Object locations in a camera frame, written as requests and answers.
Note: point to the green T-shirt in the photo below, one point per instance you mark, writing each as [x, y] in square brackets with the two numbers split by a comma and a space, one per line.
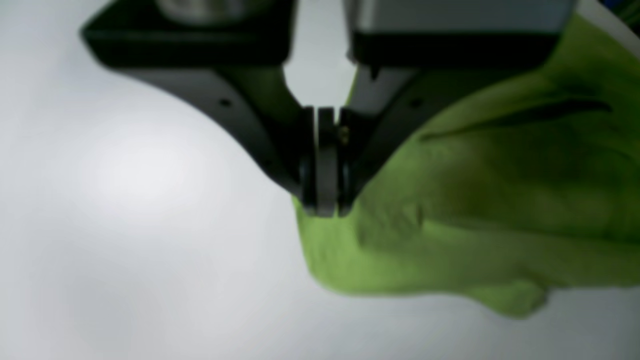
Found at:
[529, 186]

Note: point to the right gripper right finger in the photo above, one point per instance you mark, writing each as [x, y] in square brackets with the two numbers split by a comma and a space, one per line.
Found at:
[414, 58]

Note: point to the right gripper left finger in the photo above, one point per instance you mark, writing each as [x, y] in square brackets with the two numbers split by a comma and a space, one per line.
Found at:
[224, 58]

